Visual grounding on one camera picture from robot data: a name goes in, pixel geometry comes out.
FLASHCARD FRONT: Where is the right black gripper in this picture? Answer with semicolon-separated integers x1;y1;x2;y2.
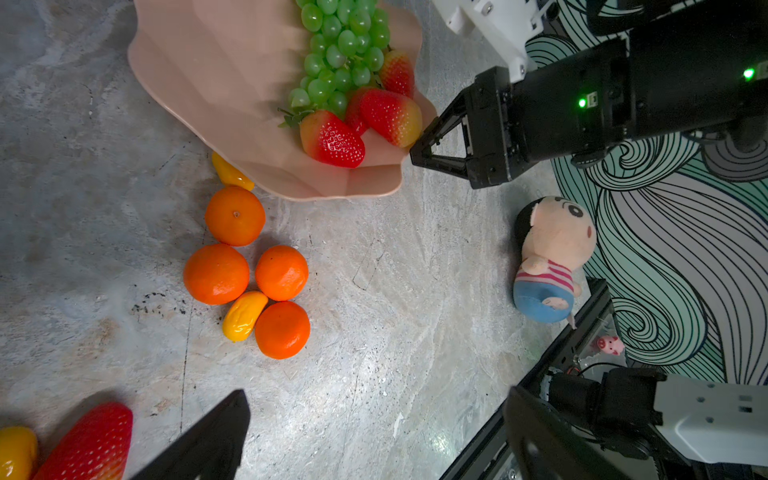
410;40;633;189

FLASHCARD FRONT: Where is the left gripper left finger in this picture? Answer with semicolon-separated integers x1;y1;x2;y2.
133;389;251;480

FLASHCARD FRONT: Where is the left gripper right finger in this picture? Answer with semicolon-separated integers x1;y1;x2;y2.
505;386;627;479

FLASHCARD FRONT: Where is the red fake strawberry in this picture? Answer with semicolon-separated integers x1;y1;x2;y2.
379;50;415;99
279;109;366;169
360;89;423;148

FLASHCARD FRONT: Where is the pale fake strawberry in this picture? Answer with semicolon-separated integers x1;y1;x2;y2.
34;402;134;479

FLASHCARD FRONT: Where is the green fake grape bunch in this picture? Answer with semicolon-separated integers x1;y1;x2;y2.
283;0;390;126

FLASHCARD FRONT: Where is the orange fake tangerine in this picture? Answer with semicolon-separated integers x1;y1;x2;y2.
254;301;311;360
204;186;266;247
183;244;250;305
254;245;309;301

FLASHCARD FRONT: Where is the pink scalloped fruit bowl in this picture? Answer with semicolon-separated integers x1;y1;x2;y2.
128;1;410;201

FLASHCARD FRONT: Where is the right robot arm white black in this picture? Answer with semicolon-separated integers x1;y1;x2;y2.
412;1;767;388

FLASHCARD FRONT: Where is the yellow fake kumquat near bowl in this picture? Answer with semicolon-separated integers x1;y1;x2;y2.
211;151;255;191

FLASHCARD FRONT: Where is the pink pig figurine right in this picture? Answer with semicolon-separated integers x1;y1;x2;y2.
595;335;625;356

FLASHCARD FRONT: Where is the pink boy plush doll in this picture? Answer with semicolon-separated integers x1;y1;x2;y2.
512;196;597;328

